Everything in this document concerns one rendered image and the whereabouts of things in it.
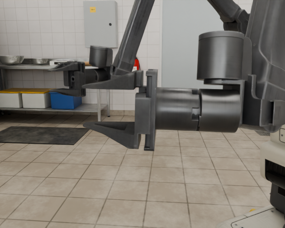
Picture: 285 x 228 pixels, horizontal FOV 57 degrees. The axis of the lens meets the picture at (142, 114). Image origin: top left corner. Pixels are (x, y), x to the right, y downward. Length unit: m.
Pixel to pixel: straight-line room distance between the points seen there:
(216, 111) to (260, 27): 0.15
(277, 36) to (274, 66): 0.05
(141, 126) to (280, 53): 0.22
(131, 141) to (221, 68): 0.14
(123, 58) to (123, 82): 0.54
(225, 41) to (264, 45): 0.08
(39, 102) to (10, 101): 0.47
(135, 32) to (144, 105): 0.56
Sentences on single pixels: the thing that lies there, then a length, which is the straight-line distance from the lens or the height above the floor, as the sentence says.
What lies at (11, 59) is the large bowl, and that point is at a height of 0.98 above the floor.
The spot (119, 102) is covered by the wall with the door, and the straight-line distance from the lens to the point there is 4.59.
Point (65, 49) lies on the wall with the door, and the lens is 4.76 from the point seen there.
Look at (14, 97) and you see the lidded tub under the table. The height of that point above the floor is 0.39.
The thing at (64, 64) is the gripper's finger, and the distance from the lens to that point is 0.81.
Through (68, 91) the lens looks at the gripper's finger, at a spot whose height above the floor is 0.95.
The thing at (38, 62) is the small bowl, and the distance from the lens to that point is 4.48.
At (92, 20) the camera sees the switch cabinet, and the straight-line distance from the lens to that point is 4.42.
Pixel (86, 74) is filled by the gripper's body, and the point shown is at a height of 1.00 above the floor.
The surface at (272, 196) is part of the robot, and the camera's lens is 1.53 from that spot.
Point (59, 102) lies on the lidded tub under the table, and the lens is 4.19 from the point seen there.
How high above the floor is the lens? 1.06
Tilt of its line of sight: 13 degrees down
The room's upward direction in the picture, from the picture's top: straight up
